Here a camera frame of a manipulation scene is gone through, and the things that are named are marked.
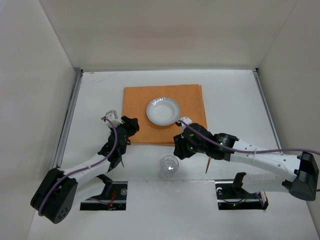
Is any clear drinking glass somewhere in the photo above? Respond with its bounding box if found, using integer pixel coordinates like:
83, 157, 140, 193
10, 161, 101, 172
160, 155, 179, 178

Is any copper spoon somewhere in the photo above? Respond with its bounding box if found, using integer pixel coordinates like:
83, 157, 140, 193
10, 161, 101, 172
205, 157, 212, 174

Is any white ceramic bowl plate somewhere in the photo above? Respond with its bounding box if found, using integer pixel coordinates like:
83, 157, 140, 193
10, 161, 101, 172
146, 97, 181, 126

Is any orange cloth placemat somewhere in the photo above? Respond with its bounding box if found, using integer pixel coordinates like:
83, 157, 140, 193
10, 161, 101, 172
122, 84, 207, 146

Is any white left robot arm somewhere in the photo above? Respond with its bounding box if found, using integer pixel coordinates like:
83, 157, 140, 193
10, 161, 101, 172
30, 111, 140, 224

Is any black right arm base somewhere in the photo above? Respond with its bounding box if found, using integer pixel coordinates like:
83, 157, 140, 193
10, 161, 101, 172
215, 172, 269, 211

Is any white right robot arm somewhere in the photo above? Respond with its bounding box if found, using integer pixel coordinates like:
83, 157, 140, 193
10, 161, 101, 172
173, 118, 320, 202

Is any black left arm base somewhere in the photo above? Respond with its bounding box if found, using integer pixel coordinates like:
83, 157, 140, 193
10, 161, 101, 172
79, 174, 128, 211

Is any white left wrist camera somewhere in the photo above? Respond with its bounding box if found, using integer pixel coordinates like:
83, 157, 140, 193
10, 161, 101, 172
101, 110, 123, 128

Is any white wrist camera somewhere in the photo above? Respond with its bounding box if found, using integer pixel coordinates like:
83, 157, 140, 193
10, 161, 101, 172
175, 116, 193, 132
101, 110, 123, 128

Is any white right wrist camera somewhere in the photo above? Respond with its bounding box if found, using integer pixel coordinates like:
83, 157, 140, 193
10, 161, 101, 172
175, 116, 193, 132

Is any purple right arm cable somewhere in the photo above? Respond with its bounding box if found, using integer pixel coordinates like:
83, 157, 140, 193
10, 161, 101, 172
180, 120, 320, 155

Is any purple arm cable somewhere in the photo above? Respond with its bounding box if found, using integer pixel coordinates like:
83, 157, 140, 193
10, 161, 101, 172
180, 120, 320, 155
37, 117, 118, 217

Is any left aluminium frame rail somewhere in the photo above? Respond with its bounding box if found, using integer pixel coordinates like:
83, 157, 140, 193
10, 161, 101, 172
49, 67, 84, 169

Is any aluminium frame rail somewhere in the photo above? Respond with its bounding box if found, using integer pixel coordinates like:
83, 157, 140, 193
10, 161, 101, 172
49, 67, 84, 169
252, 68, 282, 149

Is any right aluminium frame rail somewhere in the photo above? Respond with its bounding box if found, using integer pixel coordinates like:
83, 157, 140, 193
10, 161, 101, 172
252, 68, 282, 149

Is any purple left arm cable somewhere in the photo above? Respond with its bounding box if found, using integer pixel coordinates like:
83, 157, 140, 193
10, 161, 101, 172
37, 117, 118, 217

